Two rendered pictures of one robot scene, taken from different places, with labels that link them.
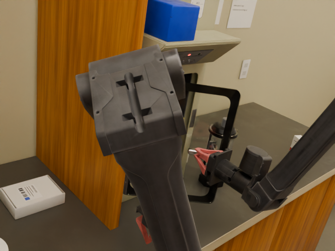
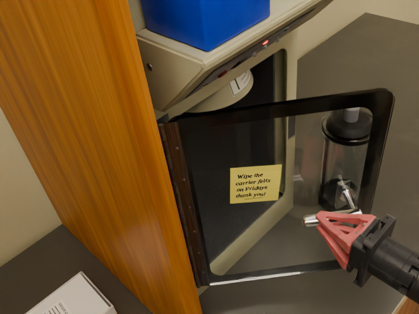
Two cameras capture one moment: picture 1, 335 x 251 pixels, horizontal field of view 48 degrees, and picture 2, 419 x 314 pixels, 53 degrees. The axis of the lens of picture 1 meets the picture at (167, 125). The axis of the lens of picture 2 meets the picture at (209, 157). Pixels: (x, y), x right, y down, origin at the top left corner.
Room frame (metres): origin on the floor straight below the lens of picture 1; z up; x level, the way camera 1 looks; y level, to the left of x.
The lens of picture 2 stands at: (0.56, 0.00, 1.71)
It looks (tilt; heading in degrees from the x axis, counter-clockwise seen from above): 41 degrees down; 7
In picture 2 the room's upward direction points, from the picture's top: 8 degrees counter-clockwise
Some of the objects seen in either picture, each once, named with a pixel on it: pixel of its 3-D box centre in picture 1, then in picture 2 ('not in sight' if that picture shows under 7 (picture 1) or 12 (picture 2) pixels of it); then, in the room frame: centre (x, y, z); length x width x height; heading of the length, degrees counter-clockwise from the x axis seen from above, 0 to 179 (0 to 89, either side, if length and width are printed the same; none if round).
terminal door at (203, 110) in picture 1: (177, 145); (279, 205); (1.02, -0.04, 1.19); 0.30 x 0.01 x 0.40; 96
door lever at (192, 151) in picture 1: (203, 150); (330, 209); (0.99, -0.12, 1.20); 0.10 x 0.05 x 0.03; 96
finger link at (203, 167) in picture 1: (207, 157); (345, 232); (0.95, -0.13, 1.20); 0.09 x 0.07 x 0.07; 47
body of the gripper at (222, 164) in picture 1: (226, 171); (391, 261); (0.90, -0.18, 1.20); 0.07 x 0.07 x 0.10; 47
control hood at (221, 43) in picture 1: (189, 53); (263, 32); (1.08, -0.03, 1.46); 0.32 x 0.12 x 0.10; 137
